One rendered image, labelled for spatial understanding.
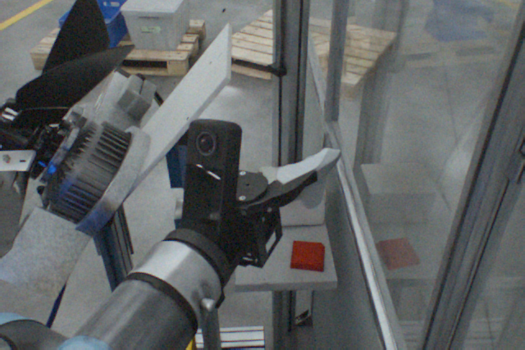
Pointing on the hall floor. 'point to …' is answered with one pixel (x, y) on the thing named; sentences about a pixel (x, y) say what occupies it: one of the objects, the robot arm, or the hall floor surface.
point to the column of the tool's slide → (284, 109)
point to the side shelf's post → (279, 320)
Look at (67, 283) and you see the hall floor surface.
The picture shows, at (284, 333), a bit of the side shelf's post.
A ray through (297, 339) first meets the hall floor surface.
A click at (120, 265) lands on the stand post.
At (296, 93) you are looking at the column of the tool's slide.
